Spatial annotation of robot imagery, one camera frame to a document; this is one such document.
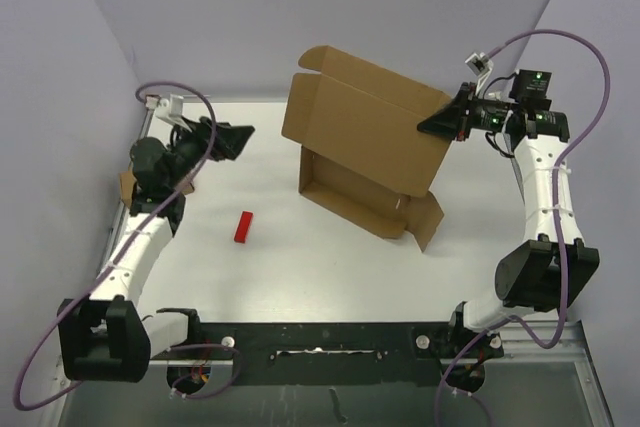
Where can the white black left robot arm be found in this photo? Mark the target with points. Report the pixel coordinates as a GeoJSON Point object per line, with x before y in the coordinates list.
{"type": "Point", "coordinates": [103, 337]}

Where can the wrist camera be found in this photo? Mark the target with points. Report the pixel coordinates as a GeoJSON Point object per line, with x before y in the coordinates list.
{"type": "Point", "coordinates": [168, 109]}
{"type": "Point", "coordinates": [481, 65]}

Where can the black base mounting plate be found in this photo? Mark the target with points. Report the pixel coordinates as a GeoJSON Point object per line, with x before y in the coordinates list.
{"type": "Point", "coordinates": [332, 354]}

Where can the aluminium frame rail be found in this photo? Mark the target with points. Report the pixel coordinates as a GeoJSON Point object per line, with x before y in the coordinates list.
{"type": "Point", "coordinates": [103, 336]}

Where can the brown cardboard box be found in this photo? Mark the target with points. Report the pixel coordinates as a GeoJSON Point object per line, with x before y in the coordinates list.
{"type": "Point", "coordinates": [361, 154]}

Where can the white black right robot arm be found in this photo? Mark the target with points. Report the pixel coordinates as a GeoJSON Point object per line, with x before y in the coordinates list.
{"type": "Point", "coordinates": [551, 266]}

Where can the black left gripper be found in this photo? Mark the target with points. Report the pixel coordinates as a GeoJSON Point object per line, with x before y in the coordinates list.
{"type": "Point", "coordinates": [226, 140]}

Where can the small folded cardboard box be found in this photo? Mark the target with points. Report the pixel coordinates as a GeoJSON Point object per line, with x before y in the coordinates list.
{"type": "Point", "coordinates": [130, 191]}

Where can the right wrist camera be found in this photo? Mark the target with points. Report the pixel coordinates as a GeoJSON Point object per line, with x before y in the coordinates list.
{"type": "Point", "coordinates": [481, 65]}

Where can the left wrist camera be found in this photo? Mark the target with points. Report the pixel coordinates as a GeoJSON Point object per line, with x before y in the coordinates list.
{"type": "Point", "coordinates": [168, 109]}

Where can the red rectangular block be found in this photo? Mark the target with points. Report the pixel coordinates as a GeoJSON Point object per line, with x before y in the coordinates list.
{"type": "Point", "coordinates": [243, 227]}

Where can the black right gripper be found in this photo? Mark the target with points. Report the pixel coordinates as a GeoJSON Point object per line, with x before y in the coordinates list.
{"type": "Point", "coordinates": [451, 122]}

